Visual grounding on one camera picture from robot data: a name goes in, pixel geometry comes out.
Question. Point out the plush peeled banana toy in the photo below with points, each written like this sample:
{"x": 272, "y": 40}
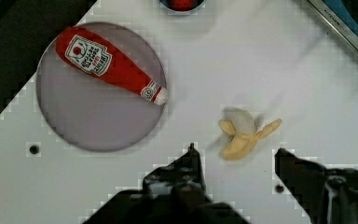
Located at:
{"x": 240, "y": 125}

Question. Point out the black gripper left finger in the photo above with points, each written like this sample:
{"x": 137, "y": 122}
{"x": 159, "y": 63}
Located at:
{"x": 178, "y": 187}

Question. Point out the grey round plate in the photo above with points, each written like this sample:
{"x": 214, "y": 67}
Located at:
{"x": 89, "y": 113}

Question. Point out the plush red ketchup bottle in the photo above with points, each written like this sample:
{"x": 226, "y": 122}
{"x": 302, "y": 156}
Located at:
{"x": 99, "y": 58}

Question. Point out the silver black toaster oven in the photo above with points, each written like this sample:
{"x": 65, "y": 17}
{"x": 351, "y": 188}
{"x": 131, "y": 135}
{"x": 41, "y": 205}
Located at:
{"x": 341, "y": 16}

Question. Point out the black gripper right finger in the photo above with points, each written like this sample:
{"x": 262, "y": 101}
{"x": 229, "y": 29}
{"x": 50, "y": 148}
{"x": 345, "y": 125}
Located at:
{"x": 328, "y": 195}

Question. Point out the red plush fruit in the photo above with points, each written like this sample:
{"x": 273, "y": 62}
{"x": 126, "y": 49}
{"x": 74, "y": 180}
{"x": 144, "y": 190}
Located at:
{"x": 182, "y": 5}

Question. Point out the small blue bowl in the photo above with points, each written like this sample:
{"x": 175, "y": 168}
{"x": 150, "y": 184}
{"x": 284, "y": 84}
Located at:
{"x": 165, "y": 3}

